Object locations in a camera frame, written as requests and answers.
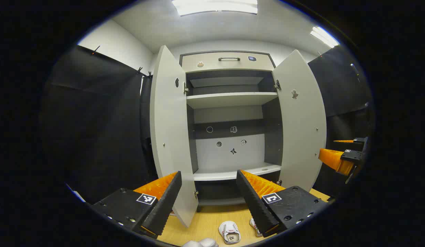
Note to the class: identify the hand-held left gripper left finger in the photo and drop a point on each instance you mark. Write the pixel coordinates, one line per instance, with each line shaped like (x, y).
(164, 206)

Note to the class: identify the black backdrop cloth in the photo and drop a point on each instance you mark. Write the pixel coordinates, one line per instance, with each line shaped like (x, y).
(95, 130)
(339, 85)

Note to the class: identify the white canvas shoe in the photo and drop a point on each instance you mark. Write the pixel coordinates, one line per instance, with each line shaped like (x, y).
(229, 233)
(255, 226)

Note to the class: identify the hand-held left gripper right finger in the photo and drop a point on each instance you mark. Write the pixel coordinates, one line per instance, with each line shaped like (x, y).
(255, 206)

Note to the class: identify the grey shoe cabinet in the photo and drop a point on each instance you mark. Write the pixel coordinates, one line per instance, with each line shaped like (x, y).
(229, 99)

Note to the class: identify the grey shoe cabinet door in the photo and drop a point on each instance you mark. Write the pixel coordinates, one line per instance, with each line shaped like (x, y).
(301, 120)
(171, 130)

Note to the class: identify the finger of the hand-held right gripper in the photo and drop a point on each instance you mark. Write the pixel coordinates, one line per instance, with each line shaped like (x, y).
(356, 140)
(335, 161)

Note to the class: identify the grey cabinet drawer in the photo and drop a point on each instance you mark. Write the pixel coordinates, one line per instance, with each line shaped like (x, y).
(229, 65)

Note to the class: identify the ceiling light panel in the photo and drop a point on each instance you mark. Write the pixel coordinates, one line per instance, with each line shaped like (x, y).
(215, 6)
(323, 37)

